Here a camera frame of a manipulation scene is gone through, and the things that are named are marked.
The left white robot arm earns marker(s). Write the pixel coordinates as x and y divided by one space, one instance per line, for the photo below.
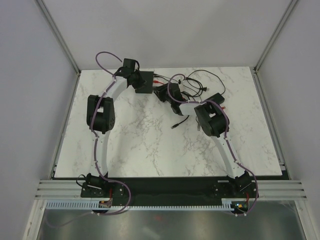
101 118

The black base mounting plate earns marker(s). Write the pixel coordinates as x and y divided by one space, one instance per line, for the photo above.
167 190

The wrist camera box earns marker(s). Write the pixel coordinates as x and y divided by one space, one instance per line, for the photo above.
175 92
131 64

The left aluminium frame post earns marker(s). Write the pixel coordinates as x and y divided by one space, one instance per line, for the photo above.
57 34

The aluminium front rail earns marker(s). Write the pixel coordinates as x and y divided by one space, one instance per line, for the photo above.
268 190

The white slotted cable duct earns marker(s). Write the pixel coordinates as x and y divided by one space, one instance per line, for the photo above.
99 205

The black network switch box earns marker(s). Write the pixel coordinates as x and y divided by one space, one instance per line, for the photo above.
148 78

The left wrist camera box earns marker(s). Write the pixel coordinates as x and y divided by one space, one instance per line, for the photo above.
131 64

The aluminium frame post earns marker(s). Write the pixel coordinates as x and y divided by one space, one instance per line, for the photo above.
275 34
57 34

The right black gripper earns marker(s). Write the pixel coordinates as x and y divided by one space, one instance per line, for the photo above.
159 91

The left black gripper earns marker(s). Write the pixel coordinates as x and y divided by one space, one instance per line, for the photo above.
141 83

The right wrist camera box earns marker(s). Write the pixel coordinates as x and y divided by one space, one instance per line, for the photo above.
175 92

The right aluminium frame post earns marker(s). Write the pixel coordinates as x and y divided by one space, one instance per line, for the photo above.
275 34

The black power adapter brick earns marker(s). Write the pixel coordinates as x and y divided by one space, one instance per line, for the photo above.
217 98

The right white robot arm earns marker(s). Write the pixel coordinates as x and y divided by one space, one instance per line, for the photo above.
212 120

